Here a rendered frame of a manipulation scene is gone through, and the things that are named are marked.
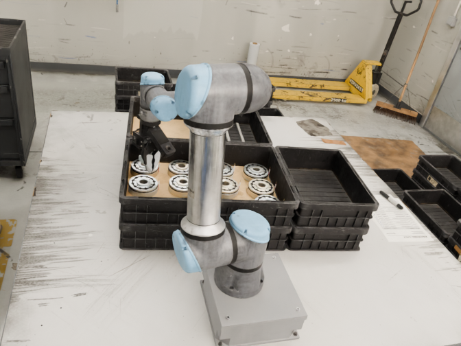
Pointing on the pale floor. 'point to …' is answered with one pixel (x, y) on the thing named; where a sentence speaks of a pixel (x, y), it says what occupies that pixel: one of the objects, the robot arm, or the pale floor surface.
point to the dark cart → (15, 95)
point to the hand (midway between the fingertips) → (151, 170)
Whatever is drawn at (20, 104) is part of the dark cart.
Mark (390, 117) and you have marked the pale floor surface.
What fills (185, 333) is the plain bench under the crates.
